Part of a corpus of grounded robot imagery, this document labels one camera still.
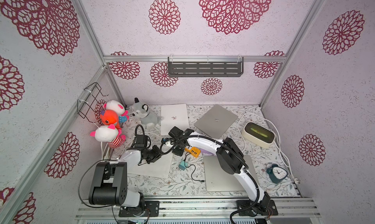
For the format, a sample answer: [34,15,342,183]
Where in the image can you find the teal charger plug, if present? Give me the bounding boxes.
[178,160,188,171]

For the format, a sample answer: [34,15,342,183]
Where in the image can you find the black charger cable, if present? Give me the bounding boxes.
[183,152,206,184]

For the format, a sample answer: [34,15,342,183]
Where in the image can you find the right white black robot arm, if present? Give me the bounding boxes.
[160,127,278,224]

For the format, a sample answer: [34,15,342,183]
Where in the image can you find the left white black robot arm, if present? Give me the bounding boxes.
[77,145,162,217]

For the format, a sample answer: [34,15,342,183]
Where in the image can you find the white laptop front left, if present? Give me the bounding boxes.
[128,153,173,179]

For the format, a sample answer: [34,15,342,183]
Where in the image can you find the white laptop with red logo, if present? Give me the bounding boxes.
[160,104,189,136]

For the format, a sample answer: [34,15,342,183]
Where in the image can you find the silver laptop rear right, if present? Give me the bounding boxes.
[194,105,238,139]

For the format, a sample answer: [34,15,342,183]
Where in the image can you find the silver apple laptop front right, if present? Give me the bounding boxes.
[203,156,245,192]

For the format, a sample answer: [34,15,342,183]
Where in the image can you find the orange power strip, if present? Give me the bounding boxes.
[185,147,201,158]

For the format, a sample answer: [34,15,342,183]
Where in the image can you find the purple power strip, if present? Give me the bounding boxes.
[200,148,217,156]

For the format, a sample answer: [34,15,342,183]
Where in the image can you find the white plush striped legs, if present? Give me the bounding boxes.
[90,124,127,148]

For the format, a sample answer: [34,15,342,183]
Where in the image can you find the grey husky plush toy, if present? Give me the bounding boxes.
[131,98,163,130]

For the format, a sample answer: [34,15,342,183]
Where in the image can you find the white pink plush upper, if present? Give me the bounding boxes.
[104,100,128,116]

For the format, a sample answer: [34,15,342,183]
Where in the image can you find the cream box with green display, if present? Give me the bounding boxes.
[241,122,275,149]

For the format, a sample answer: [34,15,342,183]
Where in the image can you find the teal alarm clock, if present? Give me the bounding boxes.
[266,164,288,184]

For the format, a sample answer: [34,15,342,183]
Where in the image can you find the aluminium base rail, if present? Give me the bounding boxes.
[72,196,323,224]

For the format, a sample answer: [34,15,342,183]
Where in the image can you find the grey metal wall shelf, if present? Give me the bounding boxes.
[167,57,244,77]

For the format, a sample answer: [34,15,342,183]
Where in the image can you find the black wire wall basket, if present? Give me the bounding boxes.
[76,82,108,125]

